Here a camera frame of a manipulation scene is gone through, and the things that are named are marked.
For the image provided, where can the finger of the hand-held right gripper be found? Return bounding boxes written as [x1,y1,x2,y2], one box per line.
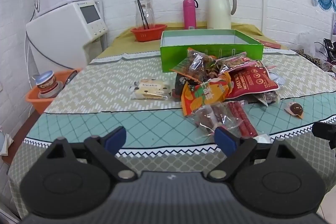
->
[312,121,336,149]

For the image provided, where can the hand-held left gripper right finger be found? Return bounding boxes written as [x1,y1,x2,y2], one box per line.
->
[207,126,292,182]

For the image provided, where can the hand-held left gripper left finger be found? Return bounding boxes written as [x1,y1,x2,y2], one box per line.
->
[46,126,138,182]

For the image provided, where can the clear packet of brown candy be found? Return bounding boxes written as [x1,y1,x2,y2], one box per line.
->
[194,105,237,134]

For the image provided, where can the red nuts pouch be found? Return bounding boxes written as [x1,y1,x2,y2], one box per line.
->
[226,61,279,99]

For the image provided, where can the white pillow snack packet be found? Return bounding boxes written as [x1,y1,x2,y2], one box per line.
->
[268,70,285,85]

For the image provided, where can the green cardboard box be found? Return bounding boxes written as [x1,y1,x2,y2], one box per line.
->
[160,29,264,73]

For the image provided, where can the red sausage sticks packet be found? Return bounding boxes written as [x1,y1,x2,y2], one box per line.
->
[227,101,258,138]

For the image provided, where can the small white packet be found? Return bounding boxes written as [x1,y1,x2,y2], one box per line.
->
[253,133,271,144]

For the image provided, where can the wrapped chocolate ball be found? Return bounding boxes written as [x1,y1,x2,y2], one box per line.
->
[285,102,304,119]

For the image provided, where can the orange snack packet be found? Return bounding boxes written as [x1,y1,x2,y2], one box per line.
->
[182,72,234,116]

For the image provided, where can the white sandwich cookie packet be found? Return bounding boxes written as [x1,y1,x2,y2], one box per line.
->
[133,89,172,101]
[130,79,171,91]

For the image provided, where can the green patterned tablecloth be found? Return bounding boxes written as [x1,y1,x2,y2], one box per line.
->
[8,48,336,216]

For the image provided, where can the dark brown jerky packet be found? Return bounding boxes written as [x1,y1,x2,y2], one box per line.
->
[175,74,195,101]

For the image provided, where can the leopard print cloth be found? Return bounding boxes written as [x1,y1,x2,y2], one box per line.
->
[294,49,336,72]

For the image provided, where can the pink-edged snack packet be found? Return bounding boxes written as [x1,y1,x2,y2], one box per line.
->
[218,52,258,73]

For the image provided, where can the clear packet of brown dates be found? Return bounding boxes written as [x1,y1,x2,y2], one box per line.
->
[171,48,218,83]

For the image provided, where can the orange plastic basin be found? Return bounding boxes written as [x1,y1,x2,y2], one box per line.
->
[25,69,82,115]

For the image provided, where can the printed bowl with blue lid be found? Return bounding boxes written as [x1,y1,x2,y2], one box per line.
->
[32,70,57,99]

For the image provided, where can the clear plastic bag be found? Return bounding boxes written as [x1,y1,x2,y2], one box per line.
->
[297,32,319,56]

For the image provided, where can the yellow tablecloth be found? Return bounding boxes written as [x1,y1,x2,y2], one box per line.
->
[97,21,289,59]

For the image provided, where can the red envelope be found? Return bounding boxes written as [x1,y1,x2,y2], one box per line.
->
[256,39,281,48]

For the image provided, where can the red plastic basket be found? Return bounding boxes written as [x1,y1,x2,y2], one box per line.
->
[130,24,168,42]

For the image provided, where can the white water dispenser with screen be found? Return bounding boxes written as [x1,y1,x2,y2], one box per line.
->
[25,0,109,71]

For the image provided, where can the cream thermal jug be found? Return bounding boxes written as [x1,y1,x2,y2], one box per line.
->
[207,0,237,30]

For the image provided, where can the black straws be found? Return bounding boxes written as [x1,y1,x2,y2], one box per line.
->
[136,0,150,29]

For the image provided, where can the pink thermos bottle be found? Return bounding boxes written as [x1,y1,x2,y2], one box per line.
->
[183,0,199,30]

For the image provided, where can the glass carafe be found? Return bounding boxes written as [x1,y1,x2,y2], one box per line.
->
[135,0,155,29]

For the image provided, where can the black cables and chargers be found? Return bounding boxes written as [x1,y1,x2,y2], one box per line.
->
[315,38,336,62]

